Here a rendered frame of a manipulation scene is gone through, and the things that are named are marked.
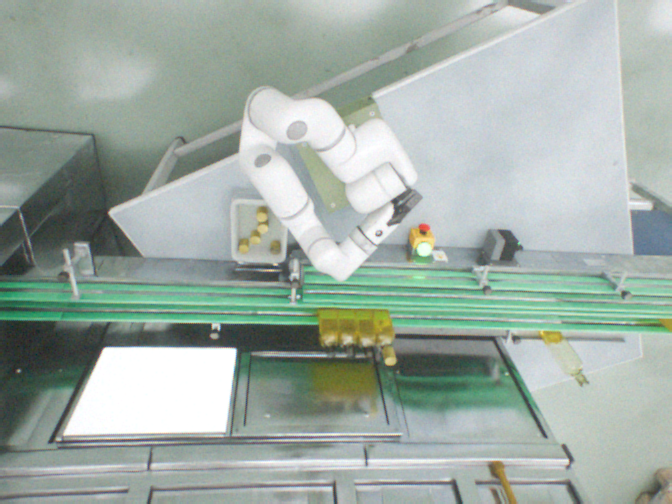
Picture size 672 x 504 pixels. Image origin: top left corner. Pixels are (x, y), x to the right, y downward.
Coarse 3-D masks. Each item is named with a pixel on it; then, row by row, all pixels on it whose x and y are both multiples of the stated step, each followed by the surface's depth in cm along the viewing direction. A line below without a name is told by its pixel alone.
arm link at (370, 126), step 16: (368, 128) 101; (384, 128) 100; (352, 144) 100; (368, 144) 100; (384, 144) 100; (400, 144) 104; (336, 160) 100; (352, 160) 101; (368, 160) 102; (384, 160) 104; (400, 160) 104; (352, 176) 104; (400, 176) 108; (416, 176) 111
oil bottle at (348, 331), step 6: (342, 312) 152; (348, 312) 152; (342, 318) 150; (348, 318) 150; (354, 318) 150; (342, 324) 147; (348, 324) 147; (354, 324) 148; (342, 330) 145; (348, 330) 145; (354, 330) 145; (342, 336) 144; (348, 336) 144; (354, 336) 144; (342, 342) 144; (354, 342) 145
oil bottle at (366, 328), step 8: (360, 312) 153; (368, 312) 154; (360, 320) 150; (368, 320) 150; (360, 328) 147; (368, 328) 147; (360, 336) 145; (368, 336) 145; (376, 336) 146; (360, 344) 145
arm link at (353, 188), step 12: (384, 168) 108; (360, 180) 110; (372, 180) 109; (384, 180) 108; (396, 180) 108; (348, 192) 111; (360, 192) 110; (372, 192) 109; (384, 192) 109; (396, 192) 110; (360, 204) 111; (372, 204) 111
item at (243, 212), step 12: (240, 204) 152; (252, 204) 152; (264, 204) 152; (240, 216) 154; (252, 216) 154; (276, 216) 155; (240, 228) 156; (252, 228) 157; (276, 228) 157; (264, 240) 160; (240, 252) 157; (252, 252) 158; (264, 252) 158
